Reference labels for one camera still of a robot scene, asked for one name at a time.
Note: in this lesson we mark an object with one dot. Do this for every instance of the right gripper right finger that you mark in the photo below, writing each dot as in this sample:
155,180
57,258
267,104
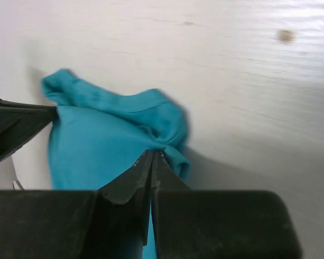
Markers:
191,223

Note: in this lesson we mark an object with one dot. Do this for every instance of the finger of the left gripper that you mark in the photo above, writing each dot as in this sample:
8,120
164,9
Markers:
18,127
51,110

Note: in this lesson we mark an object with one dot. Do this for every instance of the teal t shirt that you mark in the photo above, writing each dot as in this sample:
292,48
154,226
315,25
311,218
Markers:
99,134

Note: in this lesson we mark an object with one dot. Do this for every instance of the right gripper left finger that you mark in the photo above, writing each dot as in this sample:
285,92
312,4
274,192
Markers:
111,222

